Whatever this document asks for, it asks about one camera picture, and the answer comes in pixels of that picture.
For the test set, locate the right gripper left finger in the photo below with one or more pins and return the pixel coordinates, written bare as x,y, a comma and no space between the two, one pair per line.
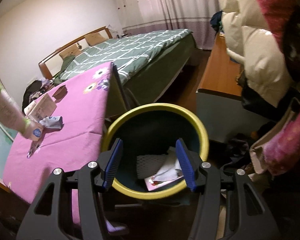
51,214

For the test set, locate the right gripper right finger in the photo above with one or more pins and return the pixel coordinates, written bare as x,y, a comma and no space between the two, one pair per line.
246,213

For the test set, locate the pink strawberry box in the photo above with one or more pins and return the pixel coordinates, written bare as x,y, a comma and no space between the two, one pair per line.
156,182

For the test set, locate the grey blue wrapper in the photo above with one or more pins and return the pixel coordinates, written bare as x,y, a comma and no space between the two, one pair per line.
52,122

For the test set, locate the white tissue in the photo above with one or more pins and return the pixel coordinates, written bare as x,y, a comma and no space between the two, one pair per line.
170,170

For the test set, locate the white printed carton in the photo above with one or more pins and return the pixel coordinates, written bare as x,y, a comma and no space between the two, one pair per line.
39,109

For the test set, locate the green white paper cup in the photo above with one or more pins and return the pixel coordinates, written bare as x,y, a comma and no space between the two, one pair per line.
12,117

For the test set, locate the yellow rimmed trash bin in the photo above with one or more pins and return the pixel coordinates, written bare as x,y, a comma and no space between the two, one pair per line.
153,129

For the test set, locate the red fuzzy garment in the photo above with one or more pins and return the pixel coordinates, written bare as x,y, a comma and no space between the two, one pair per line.
279,149

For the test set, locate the pink floral tablecloth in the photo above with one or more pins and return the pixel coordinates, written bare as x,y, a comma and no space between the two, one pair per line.
83,111

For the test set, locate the brown plastic tray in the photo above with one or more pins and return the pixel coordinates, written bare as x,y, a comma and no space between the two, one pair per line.
60,93

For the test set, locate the pile of dark clothes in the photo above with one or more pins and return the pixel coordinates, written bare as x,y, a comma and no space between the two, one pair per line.
35,90

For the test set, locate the wooden side desk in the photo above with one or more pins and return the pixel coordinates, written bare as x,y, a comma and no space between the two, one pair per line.
218,98

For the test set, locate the wooden bed with headboard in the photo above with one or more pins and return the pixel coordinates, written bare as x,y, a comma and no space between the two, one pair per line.
147,86

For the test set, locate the left brown pillow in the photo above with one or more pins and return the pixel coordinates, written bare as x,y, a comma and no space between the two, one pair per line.
72,50

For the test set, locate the brown pillow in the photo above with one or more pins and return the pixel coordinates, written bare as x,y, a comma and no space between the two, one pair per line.
94,38
72,50

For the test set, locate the green plaid duvet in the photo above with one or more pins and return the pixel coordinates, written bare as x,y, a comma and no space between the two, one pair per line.
129,54

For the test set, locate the right brown pillow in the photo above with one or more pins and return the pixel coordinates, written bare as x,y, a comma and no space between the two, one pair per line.
94,38

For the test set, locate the cream puffer jacket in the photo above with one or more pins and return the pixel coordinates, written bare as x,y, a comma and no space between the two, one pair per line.
250,42

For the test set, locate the pink striped curtain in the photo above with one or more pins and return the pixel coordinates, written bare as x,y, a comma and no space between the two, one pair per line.
144,16

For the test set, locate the clothes heap by curtain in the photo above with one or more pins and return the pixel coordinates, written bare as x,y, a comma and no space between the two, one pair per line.
216,21

